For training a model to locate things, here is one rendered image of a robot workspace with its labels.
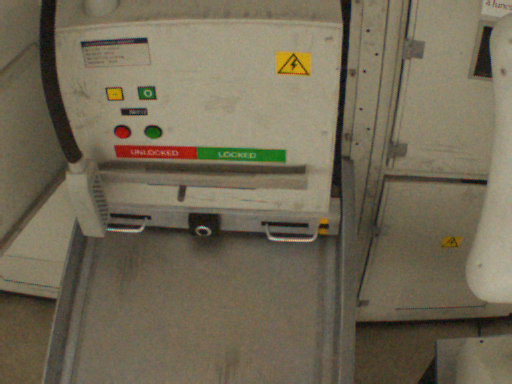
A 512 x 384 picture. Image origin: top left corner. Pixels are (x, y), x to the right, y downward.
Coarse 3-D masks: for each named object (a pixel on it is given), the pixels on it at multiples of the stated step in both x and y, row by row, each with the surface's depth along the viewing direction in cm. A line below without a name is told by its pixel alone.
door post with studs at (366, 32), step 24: (360, 0) 110; (384, 0) 110; (360, 24) 116; (384, 24) 115; (360, 48) 120; (360, 72) 125; (360, 96) 131; (360, 120) 136; (360, 144) 142; (360, 168) 149; (360, 192) 155
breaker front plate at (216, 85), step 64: (64, 64) 100; (192, 64) 100; (256, 64) 99; (320, 64) 98; (192, 128) 111; (256, 128) 110; (320, 128) 109; (128, 192) 127; (192, 192) 125; (256, 192) 124; (320, 192) 123
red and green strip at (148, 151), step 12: (120, 156) 118; (132, 156) 118; (144, 156) 118; (156, 156) 118; (168, 156) 117; (180, 156) 117; (192, 156) 117; (204, 156) 117; (216, 156) 117; (228, 156) 116; (240, 156) 116; (252, 156) 116; (264, 156) 116; (276, 156) 115
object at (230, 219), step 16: (112, 208) 130; (128, 208) 129; (144, 208) 129; (160, 208) 129; (176, 208) 129; (192, 208) 129; (208, 208) 129; (224, 208) 128; (336, 208) 128; (128, 224) 134; (160, 224) 133; (176, 224) 132; (224, 224) 131; (240, 224) 130; (256, 224) 130; (272, 224) 130; (288, 224) 129; (304, 224) 129; (320, 224) 129; (336, 224) 128
